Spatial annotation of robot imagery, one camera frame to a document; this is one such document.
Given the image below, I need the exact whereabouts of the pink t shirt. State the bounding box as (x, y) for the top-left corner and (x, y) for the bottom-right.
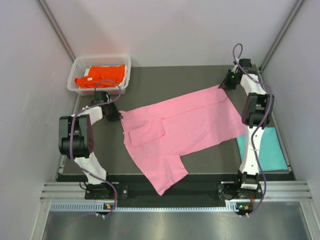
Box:
(121, 86), (245, 196)

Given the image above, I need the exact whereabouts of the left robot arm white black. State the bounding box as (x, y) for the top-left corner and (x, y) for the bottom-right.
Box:
(58, 91), (122, 200)

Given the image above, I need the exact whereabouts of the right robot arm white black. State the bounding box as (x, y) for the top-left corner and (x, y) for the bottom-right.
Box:
(219, 57), (275, 198)

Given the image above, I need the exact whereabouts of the orange t shirt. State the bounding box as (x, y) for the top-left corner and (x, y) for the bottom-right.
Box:
(74, 64), (126, 89)

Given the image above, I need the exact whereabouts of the white plastic laundry basket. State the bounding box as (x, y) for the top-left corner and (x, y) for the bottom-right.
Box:
(67, 54), (132, 96)

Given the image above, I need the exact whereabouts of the folded teal t shirt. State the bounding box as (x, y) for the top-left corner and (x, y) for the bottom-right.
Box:
(236, 127), (288, 174)

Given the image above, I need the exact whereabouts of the slotted white cable duct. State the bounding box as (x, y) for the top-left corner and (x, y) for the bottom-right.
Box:
(50, 201), (250, 213)

